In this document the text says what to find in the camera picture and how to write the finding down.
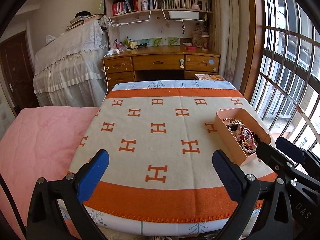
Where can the wooden desk with drawers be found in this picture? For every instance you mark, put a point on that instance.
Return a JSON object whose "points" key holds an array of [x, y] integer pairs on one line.
{"points": [[153, 67]]}

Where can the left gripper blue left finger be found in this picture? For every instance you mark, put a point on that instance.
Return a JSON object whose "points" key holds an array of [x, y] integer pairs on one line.
{"points": [[90, 174]]}

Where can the magazine on bed edge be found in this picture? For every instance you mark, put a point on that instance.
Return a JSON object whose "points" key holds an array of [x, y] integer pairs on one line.
{"points": [[209, 77]]}

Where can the window metal grille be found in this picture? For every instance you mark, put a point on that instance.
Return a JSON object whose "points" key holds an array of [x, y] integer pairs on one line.
{"points": [[286, 95]]}

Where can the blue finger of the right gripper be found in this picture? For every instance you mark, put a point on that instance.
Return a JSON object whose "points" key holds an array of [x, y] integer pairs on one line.
{"points": [[291, 150], [276, 161]]}

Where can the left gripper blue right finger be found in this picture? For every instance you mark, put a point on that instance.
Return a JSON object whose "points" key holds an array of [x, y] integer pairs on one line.
{"points": [[228, 174]]}

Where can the white storage basket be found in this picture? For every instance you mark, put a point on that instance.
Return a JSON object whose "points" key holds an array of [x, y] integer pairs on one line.
{"points": [[184, 15]]}

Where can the wooden wall bookshelf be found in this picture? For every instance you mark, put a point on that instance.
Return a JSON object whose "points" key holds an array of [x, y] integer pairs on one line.
{"points": [[135, 22]]}

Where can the light blue patterned sheet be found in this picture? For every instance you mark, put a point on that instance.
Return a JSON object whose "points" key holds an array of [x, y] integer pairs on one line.
{"points": [[173, 84]]}

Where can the brown wooden door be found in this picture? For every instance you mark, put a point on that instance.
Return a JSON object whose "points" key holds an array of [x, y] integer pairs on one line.
{"points": [[18, 72]]}

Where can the beige curtain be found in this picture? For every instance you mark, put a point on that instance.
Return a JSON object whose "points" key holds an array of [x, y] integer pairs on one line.
{"points": [[231, 38]]}

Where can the pink bed cover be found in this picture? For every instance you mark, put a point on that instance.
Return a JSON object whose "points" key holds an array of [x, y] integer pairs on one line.
{"points": [[41, 142]]}

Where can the pink plastic tray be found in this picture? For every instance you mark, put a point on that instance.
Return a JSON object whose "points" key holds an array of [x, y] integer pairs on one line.
{"points": [[243, 143]]}

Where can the lace covered piano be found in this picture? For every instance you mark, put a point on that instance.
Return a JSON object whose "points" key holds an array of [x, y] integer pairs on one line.
{"points": [[68, 70]]}

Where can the pink strap smartwatch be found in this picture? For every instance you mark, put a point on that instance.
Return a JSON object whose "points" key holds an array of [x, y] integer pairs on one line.
{"points": [[233, 127]]}

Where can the orange beige H blanket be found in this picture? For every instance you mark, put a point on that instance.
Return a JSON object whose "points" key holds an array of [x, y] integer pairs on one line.
{"points": [[160, 143]]}

